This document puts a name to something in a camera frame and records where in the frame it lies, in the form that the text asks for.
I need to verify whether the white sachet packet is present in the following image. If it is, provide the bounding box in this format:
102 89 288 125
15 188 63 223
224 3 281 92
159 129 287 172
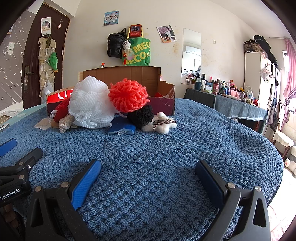
34 117 51 131

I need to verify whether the blue fabric pouch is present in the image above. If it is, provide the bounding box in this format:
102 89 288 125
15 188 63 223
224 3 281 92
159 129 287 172
108 116 136 135

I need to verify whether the white mesh bath pouf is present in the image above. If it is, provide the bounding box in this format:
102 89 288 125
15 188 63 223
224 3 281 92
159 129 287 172
68 76 117 129

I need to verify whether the white plush lamb toy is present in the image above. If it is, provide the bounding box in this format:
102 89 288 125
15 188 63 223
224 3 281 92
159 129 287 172
142 112 177 135

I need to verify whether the black yarn pompom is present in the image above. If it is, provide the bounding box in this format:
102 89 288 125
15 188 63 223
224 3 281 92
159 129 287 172
126 105 154 129

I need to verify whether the red mesh bath pouf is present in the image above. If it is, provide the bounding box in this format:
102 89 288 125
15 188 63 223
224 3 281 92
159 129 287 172
108 78 150 113

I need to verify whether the red lined cardboard box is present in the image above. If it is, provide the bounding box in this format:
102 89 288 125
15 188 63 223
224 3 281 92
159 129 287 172
46 65 176 117

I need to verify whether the cream crochet scrunchie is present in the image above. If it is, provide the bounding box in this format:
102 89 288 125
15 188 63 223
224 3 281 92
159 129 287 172
59 113 77 133

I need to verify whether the red knitted toy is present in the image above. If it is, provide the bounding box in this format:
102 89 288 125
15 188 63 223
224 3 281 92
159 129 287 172
53 98 70 123

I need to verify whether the teal pillow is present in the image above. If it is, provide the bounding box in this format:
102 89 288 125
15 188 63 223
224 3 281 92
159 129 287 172
1 103 46 132

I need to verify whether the white plastic bag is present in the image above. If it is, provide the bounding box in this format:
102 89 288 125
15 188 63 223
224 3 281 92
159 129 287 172
41 79 54 104

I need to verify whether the blue knitted blanket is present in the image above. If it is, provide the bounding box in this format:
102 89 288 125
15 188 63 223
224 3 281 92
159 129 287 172
1 99 283 240

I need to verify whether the blue cloth covered table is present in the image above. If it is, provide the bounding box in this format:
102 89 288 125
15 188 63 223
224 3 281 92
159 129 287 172
184 88 267 133

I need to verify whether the green plush toy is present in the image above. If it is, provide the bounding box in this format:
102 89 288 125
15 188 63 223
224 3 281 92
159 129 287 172
49 52 58 73

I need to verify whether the beige hanging organizer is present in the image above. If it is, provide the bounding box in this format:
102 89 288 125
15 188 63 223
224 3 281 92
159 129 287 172
39 37 56 97

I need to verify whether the pink curtain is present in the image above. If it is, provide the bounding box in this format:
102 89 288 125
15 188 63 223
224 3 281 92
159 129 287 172
282 38 295 125

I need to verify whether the white wardrobe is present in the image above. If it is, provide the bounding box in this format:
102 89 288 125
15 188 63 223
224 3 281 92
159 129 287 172
244 52 280 110

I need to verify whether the photo on door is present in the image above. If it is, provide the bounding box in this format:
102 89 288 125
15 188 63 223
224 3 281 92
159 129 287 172
41 17 51 36

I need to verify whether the dark brown door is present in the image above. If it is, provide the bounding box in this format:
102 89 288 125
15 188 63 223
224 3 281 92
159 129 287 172
22 3 70 109

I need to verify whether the black backpack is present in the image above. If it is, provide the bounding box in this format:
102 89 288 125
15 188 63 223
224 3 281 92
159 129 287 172
107 28 127 59

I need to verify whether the green tote bag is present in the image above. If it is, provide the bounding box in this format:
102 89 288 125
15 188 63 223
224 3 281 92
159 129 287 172
122 29 151 66

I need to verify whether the red phone pouch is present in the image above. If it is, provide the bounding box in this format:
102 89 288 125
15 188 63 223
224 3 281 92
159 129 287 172
128 24 142 38

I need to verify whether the wall mirror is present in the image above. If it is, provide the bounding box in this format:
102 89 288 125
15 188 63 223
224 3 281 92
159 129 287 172
181 28 202 85

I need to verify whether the small white plush keychain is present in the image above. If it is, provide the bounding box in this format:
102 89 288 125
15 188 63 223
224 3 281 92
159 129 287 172
122 40 131 53

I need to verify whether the blue wall poster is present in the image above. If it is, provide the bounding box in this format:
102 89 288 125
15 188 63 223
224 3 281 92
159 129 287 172
103 11 119 26

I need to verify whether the photo collage on wall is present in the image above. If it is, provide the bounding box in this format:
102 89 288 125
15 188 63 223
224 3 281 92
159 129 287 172
157 25 176 43

